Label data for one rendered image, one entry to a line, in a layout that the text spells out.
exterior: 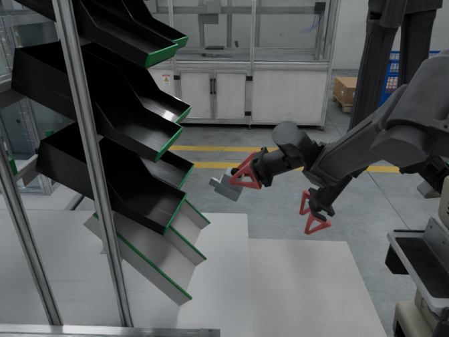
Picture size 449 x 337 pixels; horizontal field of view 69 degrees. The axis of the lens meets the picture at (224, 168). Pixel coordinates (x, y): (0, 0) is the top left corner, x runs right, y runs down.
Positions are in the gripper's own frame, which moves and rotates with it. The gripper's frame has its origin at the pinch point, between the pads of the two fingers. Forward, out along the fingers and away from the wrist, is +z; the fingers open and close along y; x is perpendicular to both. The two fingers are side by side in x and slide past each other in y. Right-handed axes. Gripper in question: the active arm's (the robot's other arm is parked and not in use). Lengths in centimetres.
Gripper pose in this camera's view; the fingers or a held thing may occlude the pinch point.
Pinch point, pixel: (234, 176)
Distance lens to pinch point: 81.8
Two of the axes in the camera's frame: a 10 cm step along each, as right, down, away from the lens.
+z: -8.6, 3.1, 4.1
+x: 4.4, 8.5, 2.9
